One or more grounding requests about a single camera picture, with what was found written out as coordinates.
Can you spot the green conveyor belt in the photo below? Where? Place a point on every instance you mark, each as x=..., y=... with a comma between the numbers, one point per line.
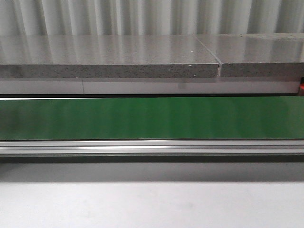
x=270, y=117

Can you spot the aluminium conveyor frame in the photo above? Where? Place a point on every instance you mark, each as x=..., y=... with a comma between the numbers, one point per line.
x=163, y=151

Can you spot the grey stone ledge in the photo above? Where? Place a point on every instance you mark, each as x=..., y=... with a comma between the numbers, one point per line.
x=258, y=56

